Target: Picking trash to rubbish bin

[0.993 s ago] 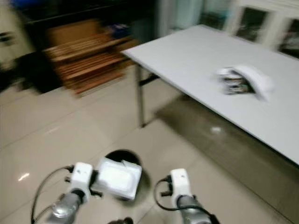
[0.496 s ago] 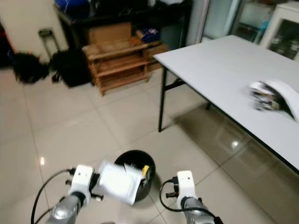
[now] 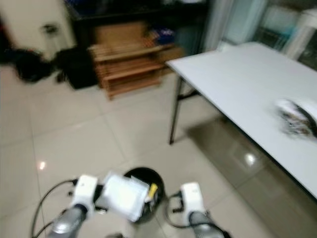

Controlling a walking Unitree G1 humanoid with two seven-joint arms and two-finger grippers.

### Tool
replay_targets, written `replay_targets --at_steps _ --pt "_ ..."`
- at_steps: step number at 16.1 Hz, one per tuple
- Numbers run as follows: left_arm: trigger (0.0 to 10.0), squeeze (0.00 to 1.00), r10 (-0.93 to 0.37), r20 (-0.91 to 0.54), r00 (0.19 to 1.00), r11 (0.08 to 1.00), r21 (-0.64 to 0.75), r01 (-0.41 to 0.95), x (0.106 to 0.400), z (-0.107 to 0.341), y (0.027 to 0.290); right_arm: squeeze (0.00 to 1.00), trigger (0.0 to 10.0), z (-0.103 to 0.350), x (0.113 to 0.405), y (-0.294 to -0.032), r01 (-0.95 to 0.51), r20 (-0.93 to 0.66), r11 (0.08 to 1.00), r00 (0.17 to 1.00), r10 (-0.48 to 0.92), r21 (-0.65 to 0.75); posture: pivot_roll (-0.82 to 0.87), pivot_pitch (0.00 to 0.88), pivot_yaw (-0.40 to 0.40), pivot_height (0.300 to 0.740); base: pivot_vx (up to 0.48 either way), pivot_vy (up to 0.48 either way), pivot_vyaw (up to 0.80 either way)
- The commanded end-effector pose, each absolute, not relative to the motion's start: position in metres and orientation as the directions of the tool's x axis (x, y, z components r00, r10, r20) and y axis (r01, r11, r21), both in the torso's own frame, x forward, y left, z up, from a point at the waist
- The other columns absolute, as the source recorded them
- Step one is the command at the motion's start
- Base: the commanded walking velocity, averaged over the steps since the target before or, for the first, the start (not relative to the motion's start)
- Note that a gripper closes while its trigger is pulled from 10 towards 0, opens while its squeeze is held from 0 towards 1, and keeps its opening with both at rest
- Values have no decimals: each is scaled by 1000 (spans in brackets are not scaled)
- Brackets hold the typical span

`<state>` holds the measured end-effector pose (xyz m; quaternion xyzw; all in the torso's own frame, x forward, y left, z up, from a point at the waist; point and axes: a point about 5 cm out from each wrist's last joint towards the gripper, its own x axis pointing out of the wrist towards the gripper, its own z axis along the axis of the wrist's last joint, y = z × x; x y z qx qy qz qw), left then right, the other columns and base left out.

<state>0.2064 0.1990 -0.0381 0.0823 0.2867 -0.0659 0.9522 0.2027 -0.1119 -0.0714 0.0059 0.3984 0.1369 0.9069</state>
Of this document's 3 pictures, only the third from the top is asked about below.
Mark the small black bag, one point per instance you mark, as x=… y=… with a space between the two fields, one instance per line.
x=29 y=64

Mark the yellow wrapper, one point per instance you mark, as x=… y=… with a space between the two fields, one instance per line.
x=151 y=189

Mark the blue box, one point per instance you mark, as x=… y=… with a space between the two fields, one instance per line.
x=163 y=33

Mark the white folding table black legs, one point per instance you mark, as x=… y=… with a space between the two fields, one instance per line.
x=242 y=74

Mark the large black bag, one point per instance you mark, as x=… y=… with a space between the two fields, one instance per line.
x=74 y=67

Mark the wooden slatted shoe rack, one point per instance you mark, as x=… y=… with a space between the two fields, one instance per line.
x=124 y=72

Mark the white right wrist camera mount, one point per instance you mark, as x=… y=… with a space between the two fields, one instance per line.
x=192 y=196

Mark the printed brown cardboard box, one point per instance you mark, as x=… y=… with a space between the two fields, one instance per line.
x=173 y=55

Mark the black metal shelf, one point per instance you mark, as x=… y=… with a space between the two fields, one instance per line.
x=133 y=11

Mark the plain brown cardboard box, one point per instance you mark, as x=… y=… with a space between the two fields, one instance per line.
x=121 y=33

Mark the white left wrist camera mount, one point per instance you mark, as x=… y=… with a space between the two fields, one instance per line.
x=85 y=189

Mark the black round rubbish bin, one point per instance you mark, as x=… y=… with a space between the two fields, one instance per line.
x=146 y=176

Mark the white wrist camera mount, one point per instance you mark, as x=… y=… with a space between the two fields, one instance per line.
x=192 y=196
x=85 y=189

